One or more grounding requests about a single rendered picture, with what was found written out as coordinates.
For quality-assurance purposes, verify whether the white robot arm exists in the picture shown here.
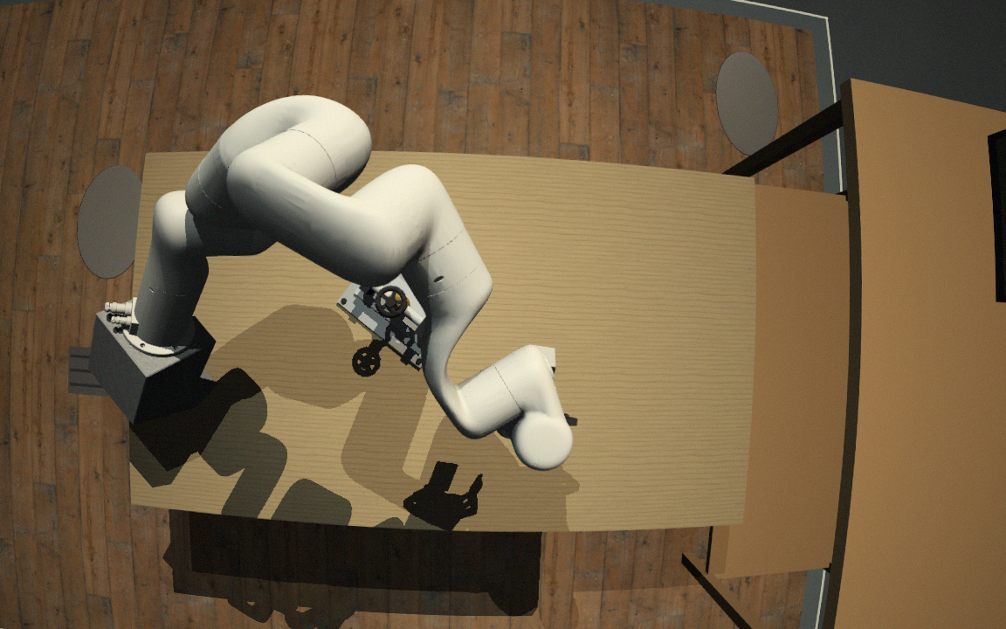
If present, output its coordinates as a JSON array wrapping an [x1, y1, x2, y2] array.
[[104, 95, 573, 471]]

